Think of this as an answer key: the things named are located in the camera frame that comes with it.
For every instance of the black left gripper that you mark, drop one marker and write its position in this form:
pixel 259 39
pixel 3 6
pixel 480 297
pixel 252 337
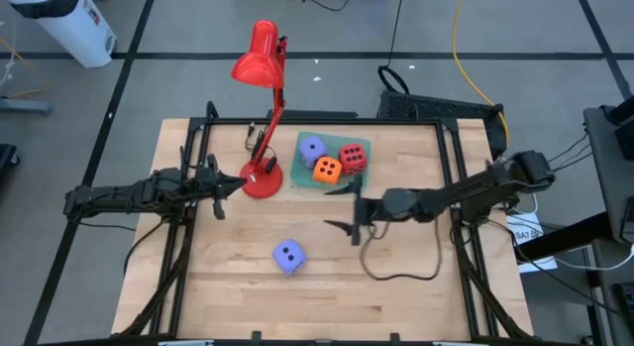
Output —
pixel 208 185

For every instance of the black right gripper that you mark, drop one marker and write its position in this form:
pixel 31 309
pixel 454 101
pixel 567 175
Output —
pixel 371 210

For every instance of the orange foam die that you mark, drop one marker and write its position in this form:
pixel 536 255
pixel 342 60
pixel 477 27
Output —
pixel 327 171

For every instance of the red foam die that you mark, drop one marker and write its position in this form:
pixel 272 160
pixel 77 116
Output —
pixel 352 159

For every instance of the purple foam die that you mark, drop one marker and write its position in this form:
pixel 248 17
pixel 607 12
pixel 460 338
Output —
pixel 312 150
pixel 288 257

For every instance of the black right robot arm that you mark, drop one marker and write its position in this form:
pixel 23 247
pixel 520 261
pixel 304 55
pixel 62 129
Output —
pixel 470 187

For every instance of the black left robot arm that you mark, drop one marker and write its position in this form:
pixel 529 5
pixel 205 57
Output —
pixel 124 192

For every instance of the teal translucent plastic tray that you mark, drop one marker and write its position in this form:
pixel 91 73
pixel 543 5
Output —
pixel 302 177

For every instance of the red desk lamp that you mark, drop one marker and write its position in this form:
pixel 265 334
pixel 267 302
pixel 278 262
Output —
pixel 260 58

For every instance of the black mesh computer case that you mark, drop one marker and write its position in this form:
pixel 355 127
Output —
pixel 436 108

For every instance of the white paper label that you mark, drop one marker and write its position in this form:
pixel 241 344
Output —
pixel 527 234

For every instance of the grey floor stand base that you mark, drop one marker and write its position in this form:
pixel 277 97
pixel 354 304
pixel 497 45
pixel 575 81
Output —
pixel 25 106

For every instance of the black caster wheel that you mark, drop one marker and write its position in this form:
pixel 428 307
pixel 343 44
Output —
pixel 7 157

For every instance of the white cylindrical bin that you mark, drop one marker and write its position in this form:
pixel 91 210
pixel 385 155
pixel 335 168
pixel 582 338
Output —
pixel 69 24

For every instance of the grey desk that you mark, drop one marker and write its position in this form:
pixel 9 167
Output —
pixel 604 177

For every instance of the black aluminium rig frame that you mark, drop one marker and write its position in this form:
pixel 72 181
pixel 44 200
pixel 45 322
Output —
pixel 322 122

